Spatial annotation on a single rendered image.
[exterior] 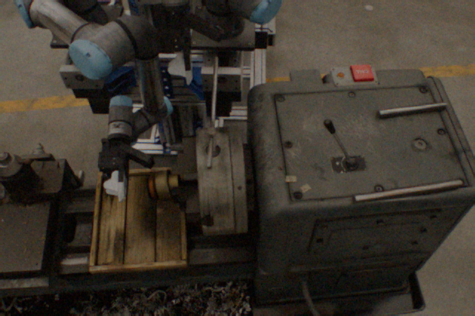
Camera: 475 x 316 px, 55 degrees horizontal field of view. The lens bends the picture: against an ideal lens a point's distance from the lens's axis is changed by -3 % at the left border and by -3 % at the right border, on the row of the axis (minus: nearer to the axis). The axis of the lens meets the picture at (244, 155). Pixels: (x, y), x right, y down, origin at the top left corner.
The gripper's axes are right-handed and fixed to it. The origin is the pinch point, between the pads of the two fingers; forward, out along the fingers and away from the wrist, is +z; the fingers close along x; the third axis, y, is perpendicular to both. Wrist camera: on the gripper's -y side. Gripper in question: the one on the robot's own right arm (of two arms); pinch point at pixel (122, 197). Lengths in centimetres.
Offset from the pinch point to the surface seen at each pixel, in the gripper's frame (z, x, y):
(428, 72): -136, -110, -178
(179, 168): -6.2, 5.4, -16.8
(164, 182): -2.5, 4.2, -12.4
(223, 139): -8.3, 16.4, -29.4
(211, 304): 22, -43, -24
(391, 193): 14, 24, -69
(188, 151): -9.7, 8.6, -19.5
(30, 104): -129, -123, 86
